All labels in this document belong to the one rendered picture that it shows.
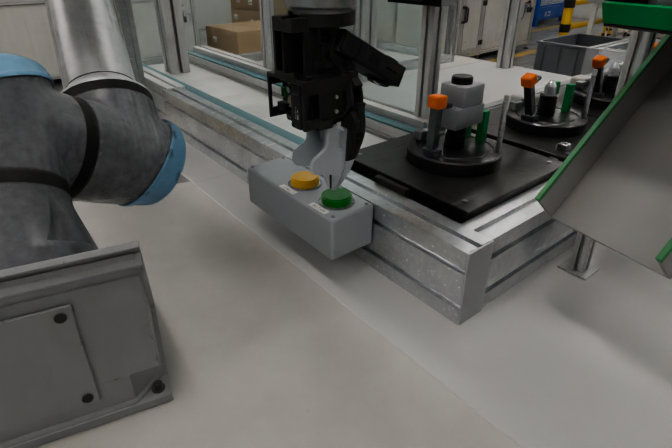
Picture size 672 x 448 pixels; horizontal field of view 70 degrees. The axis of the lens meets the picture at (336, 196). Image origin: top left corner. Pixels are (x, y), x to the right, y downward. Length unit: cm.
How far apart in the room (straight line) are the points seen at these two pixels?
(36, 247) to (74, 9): 36
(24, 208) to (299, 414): 30
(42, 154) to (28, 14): 530
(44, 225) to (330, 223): 30
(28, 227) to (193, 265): 29
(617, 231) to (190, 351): 46
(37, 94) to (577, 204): 56
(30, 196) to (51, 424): 20
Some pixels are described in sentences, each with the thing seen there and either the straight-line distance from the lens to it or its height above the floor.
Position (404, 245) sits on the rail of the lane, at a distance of 60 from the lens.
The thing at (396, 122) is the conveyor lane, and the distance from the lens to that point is 97.
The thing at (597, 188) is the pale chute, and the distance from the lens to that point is 58.
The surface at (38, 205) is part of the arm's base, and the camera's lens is 48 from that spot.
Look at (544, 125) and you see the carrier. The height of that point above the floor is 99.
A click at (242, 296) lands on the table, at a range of 63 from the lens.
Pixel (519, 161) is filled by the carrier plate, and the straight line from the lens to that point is 77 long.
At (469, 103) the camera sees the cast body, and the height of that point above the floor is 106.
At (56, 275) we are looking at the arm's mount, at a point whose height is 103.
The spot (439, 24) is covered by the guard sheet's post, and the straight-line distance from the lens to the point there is 93.
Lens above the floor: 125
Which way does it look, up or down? 27 degrees down
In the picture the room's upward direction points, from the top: straight up
